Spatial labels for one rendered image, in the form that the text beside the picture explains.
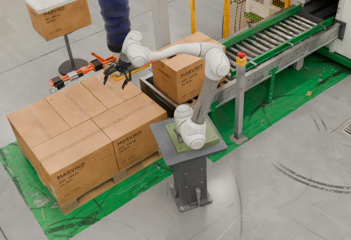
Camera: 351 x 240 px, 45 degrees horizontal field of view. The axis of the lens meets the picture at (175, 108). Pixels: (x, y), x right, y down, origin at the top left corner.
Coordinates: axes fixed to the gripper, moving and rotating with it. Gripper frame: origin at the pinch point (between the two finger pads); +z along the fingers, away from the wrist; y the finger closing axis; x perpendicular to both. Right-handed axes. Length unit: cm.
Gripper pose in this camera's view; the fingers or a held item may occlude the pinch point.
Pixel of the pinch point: (113, 84)
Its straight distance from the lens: 292.9
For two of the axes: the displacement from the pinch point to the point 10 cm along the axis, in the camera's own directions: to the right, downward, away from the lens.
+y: -8.6, -2.0, -4.6
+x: 2.8, 5.8, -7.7
